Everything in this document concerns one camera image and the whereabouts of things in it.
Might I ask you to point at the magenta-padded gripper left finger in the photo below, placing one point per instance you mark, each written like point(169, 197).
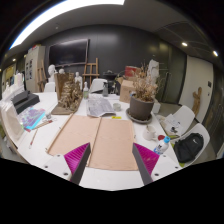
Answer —
point(75, 158)

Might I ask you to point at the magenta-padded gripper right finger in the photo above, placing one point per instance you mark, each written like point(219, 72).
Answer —
point(148, 158)

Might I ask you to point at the blue-capped clear water bottle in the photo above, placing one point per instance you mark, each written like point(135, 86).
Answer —
point(162, 146)

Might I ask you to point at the brown flat board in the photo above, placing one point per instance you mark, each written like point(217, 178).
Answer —
point(73, 135)
point(113, 143)

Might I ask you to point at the white mug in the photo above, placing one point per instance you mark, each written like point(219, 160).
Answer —
point(149, 132)

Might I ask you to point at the black backpack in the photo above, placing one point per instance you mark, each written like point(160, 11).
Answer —
point(188, 148)

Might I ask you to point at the stack of papers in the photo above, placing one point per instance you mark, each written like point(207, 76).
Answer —
point(171, 121)

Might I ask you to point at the grey plant saucer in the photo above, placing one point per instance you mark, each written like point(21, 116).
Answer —
point(131, 117)

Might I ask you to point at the pencil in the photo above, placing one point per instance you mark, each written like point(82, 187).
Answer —
point(33, 138)

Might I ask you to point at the dried plant in grey pot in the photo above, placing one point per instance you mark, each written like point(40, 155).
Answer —
point(141, 108)

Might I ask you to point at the small yellow tag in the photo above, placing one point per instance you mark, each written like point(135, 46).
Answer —
point(116, 117)

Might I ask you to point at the newspaper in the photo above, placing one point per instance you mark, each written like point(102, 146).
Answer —
point(98, 106)

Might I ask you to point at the white chair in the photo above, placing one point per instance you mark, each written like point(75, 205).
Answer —
point(185, 115)
point(98, 85)
point(50, 87)
point(201, 128)

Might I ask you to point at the colourful book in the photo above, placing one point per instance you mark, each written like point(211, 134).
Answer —
point(31, 118)

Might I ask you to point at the white tape roll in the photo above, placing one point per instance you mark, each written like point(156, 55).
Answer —
point(117, 107)

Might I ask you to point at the white spray bottle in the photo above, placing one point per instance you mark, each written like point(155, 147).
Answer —
point(85, 91)

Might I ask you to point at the black box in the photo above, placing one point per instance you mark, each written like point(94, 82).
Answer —
point(26, 101)

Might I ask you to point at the dark spray bottle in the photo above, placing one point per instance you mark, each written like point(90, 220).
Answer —
point(105, 90)

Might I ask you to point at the wooden figure sculpture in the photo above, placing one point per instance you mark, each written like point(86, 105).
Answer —
point(197, 100)

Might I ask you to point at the small white plaster figure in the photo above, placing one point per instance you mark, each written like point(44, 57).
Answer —
point(78, 80)

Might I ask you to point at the wooden easel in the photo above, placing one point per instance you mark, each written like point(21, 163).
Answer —
point(90, 74)

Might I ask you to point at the white plaster bust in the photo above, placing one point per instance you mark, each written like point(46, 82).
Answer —
point(51, 71)
point(62, 71)

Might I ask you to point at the red box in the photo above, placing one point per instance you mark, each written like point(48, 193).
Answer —
point(131, 70)

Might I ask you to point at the tall white plaster statue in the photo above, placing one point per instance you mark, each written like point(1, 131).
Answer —
point(153, 68)

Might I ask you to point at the white cabinet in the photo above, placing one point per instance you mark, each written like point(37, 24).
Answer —
point(35, 66)

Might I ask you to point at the ceiling spot light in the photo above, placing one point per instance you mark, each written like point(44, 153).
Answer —
point(184, 44)
point(215, 53)

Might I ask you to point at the long ceiling light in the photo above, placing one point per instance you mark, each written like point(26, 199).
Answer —
point(50, 13)

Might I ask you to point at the white pedestal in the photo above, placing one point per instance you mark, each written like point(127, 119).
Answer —
point(156, 106)

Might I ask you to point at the black wall screen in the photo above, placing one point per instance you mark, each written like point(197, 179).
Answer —
point(68, 52)

